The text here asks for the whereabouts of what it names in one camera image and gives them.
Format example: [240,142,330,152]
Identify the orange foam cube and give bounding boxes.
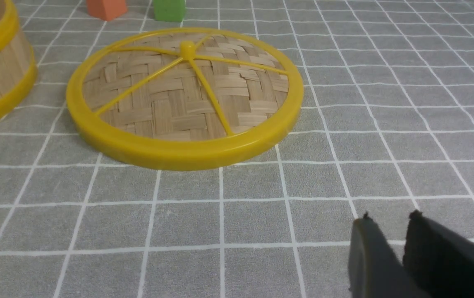
[86,0,128,22]

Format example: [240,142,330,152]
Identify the yellow woven bamboo steamer lid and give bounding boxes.
[66,28,304,171]

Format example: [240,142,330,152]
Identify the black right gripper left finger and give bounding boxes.
[348,213,429,298]

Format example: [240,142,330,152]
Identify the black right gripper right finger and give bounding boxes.
[402,211,474,298]

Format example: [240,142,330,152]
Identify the green foam cube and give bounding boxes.
[153,0,186,23]

